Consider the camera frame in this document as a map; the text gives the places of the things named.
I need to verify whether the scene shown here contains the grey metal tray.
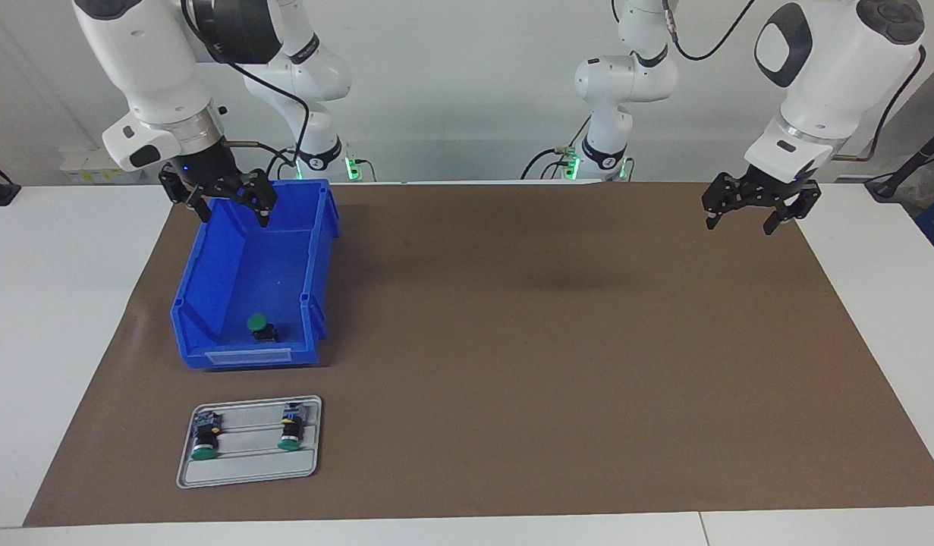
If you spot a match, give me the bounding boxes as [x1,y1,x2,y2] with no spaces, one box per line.
[176,395,323,489]

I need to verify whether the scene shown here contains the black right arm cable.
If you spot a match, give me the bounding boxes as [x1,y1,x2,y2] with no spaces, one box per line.
[182,0,310,180]

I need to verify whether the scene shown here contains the white wall socket box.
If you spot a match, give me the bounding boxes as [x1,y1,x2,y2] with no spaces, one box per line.
[59,146,143,185]

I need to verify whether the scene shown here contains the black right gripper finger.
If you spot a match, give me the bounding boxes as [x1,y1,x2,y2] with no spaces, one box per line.
[234,168,278,228]
[159,163,212,224]

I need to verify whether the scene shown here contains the blue plastic storage bin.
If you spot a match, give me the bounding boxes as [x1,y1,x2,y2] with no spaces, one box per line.
[169,179,340,371]

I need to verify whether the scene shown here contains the brown table mat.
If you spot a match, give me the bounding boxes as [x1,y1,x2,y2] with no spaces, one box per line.
[23,180,934,528]

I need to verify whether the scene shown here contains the black stand pole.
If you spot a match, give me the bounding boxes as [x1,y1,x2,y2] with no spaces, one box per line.
[867,121,934,202]

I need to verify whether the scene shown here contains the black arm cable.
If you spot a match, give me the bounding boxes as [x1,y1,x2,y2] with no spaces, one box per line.
[182,0,310,180]
[609,0,927,162]

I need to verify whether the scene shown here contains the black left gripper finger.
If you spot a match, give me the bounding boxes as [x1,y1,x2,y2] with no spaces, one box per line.
[763,182,822,237]
[702,174,749,231]

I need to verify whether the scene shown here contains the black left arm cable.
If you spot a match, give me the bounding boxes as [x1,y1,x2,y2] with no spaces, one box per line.
[609,0,927,162]

